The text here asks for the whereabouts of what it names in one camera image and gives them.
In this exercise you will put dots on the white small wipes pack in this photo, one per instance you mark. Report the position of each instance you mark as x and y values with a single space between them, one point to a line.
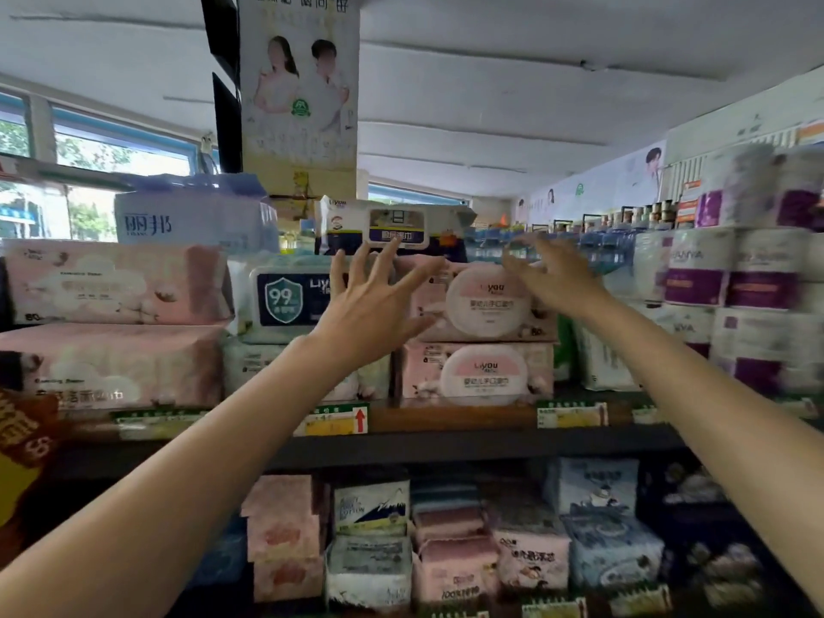
605 366

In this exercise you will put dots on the person's left hand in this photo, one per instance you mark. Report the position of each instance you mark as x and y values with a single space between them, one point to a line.
367 321

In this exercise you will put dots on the person's left forearm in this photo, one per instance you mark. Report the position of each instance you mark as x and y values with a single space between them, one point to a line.
148 508

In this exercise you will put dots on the dark metal shelf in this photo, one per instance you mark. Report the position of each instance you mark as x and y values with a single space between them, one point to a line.
450 447

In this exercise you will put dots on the teal lidded wipes pack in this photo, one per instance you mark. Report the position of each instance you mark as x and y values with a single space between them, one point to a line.
251 360

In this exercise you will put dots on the row of pale tissue packs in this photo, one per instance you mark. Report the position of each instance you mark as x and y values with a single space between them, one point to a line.
450 559

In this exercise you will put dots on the grey electric fan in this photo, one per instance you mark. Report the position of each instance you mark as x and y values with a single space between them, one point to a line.
209 162

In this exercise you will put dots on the person's right hand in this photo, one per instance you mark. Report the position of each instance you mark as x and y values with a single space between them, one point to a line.
566 279

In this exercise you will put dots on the blue framed window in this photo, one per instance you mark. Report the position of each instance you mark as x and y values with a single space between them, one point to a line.
412 196
116 154

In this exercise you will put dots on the large pale blue tissue pack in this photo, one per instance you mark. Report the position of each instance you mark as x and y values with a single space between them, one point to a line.
193 218

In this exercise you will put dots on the black wall monitor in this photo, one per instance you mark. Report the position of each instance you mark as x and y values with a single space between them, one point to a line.
222 25
226 128

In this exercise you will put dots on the pillar poster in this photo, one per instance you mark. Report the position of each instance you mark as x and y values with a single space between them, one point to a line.
296 90

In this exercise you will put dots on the stack of purple-label toilet rolls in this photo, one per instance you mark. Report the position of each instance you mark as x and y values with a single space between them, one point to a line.
695 270

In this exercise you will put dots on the stack of orange white boxes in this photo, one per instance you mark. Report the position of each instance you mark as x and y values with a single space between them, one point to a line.
687 209

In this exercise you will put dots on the teal Liyou wipes pack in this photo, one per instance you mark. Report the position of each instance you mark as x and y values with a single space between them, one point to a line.
241 296

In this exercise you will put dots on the orange yellow printed bag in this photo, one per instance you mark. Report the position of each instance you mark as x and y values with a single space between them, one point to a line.
26 444

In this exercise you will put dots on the row of small price tags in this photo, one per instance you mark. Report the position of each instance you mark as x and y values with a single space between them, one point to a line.
637 601

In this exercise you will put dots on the stack of pink tissue packs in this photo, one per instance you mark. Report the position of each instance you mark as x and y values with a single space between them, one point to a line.
96 283

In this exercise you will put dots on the row of blue-capped water bottles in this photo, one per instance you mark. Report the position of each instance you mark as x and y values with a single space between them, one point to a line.
599 250

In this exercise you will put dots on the navy kitchen wipes pack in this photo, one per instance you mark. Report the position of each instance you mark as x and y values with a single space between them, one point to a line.
450 225

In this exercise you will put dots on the green wipes packets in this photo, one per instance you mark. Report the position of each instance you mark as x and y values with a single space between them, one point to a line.
564 353

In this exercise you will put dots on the pink wipes pack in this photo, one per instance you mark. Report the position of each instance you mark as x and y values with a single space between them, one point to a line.
425 302
418 373

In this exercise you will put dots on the wall poster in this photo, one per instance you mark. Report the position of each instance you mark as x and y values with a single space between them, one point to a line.
599 186

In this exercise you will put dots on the person's right forearm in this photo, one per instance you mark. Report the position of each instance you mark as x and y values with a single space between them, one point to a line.
721 418

